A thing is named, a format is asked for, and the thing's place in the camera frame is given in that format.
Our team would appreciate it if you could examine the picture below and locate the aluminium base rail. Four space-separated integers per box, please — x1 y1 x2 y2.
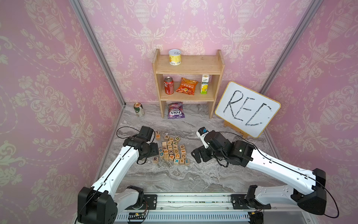
72 192 319 224

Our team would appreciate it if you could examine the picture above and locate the yellow cup can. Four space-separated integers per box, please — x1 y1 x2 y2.
169 49 181 66

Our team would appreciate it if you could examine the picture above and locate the wooden board easel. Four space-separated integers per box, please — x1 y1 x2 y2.
224 121 249 139

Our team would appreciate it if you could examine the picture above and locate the red soda can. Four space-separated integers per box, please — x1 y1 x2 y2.
164 77 174 95

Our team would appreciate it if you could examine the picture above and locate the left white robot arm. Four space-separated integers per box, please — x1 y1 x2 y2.
75 126 159 224

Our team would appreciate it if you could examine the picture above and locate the orange snack bag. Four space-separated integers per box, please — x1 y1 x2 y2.
176 77 198 95

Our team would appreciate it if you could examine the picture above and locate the yellow green drink carton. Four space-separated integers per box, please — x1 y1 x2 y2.
200 75 210 94

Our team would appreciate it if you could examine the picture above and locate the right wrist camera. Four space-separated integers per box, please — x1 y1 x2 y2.
196 127 208 149

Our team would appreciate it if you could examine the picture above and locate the purple snack bag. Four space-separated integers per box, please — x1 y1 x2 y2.
168 102 185 119

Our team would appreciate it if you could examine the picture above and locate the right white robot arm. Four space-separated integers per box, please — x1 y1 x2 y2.
191 127 327 215

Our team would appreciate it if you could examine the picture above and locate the white board yellow rim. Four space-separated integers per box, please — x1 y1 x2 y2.
215 82 281 138

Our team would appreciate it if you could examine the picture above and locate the wooden shelf unit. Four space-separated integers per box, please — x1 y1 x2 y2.
152 49 225 119

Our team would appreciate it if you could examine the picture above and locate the green white can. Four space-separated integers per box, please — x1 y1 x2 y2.
133 102 145 117

